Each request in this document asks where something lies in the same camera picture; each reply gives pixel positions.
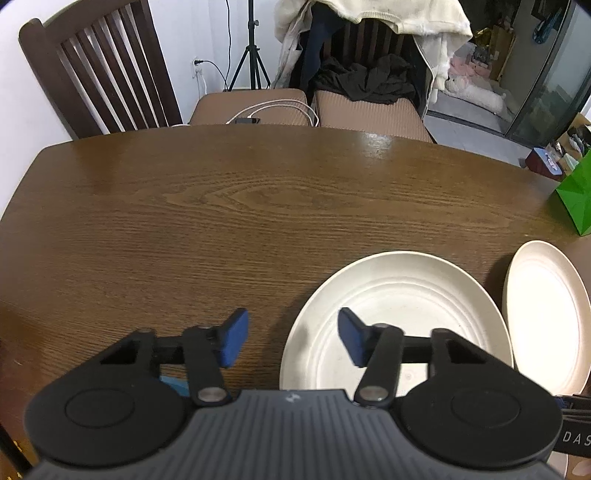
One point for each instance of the white plush toy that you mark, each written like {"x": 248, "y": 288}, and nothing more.
{"x": 480, "y": 97}

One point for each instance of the brown seat cushion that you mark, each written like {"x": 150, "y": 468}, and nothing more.
{"x": 221, "y": 104}
{"x": 369, "y": 117}

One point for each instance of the cream plate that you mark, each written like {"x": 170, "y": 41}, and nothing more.
{"x": 545, "y": 314}
{"x": 392, "y": 286}

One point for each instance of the black tripod light stand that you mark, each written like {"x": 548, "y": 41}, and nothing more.
{"x": 251, "y": 27}

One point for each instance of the dark clothes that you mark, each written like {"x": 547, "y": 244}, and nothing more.
{"x": 364, "y": 81}

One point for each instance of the black charger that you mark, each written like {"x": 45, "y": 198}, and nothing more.
{"x": 247, "y": 121}

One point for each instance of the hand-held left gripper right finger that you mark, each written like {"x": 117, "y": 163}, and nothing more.
{"x": 351, "y": 337}

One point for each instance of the glass sliding door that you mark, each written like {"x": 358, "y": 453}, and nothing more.
{"x": 554, "y": 78}

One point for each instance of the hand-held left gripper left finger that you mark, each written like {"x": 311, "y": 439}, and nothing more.
{"x": 233, "y": 339}

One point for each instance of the green paper bag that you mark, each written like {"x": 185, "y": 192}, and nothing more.
{"x": 577, "y": 198}

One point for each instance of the chair draped with clothes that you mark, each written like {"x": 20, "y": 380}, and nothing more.
{"x": 415, "y": 14}

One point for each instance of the dark wooden chair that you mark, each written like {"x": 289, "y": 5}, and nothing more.
{"x": 41, "y": 55}

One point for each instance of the pink cloth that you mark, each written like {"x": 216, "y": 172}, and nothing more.
{"x": 464, "y": 67}

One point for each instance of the dark box with blue label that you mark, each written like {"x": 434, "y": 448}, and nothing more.
{"x": 542, "y": 166}

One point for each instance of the open cardboard box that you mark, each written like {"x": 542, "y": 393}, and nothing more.
{"x": 577, "y": 129}

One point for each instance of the clothes-draped wooden chair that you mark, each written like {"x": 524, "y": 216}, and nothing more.
{"x": 369, "y": 39}

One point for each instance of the white wall outlet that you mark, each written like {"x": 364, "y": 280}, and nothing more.
{"x": 197, "y": 69}

